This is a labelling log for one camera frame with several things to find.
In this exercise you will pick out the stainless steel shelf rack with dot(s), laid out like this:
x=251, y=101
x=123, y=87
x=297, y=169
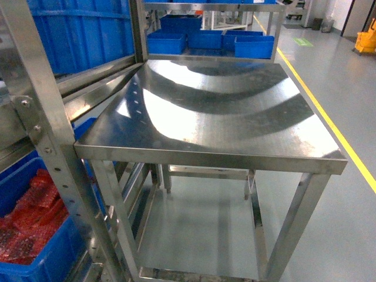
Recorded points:
x=39, y=105

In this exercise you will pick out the blue bin with red bags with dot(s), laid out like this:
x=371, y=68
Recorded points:
x=62, y=252

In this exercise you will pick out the stainless steel table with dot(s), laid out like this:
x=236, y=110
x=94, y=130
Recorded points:
x=222, y=115

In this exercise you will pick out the red bubble wrap bags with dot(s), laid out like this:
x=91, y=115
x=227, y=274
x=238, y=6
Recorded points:
x=36, y=217

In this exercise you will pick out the yellow mop bucket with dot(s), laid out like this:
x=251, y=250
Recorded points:
x=365, y=43

